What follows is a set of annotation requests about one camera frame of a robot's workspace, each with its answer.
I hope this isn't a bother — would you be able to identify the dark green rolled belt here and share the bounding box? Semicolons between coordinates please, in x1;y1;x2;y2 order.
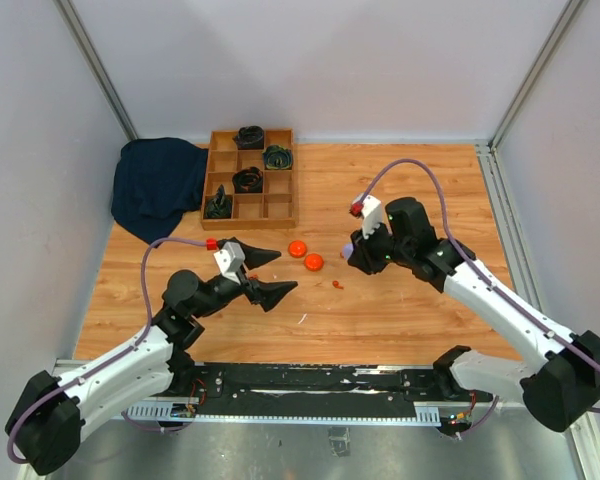
263;144;293;170

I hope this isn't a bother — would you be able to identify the orange charging case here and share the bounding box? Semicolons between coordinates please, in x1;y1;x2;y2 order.
304;253;324;272
288;240;308;258

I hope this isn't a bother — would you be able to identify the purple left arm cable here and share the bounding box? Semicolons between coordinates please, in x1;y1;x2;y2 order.
5;237;216;464

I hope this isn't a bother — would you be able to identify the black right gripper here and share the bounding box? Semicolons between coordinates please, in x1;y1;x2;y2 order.
349;218;412;274

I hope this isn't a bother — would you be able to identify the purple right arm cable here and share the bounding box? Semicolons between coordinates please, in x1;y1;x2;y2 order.
349;158;600;441

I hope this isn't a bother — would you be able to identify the black rolled belt top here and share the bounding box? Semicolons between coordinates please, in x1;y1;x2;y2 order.
233;125;265;150

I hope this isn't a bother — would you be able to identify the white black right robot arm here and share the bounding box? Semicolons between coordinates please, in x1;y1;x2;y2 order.
345;195;600;432

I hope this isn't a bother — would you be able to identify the dark blue cloth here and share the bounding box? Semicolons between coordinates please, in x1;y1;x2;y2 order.
111;137;208;244

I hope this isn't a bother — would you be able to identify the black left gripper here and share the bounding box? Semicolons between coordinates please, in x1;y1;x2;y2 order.
191;238;297;319

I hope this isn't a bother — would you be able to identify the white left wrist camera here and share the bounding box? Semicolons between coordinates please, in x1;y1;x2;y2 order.
213;241;246;278

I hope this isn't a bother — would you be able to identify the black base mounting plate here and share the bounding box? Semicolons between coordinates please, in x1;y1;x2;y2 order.
127;363;492;425

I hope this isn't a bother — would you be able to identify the black rolled belt middle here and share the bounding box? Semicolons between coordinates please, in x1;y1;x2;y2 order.
232;166;264;194

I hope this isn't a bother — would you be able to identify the black rolled belt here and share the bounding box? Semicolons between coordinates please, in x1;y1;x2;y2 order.
233;125;265;150
232;166;264;194

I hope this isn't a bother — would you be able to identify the wooden compartment tray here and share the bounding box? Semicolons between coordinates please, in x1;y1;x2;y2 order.
201;126;298;231

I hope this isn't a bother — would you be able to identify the dark rolled belt lower left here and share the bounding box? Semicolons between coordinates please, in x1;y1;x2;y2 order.
203;185;233;220

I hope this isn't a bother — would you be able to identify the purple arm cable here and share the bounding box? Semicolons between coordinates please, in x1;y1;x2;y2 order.
349;158;600;441
5;237;216;464

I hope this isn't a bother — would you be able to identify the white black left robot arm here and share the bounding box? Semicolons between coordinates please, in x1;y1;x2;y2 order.
5;238;298;476

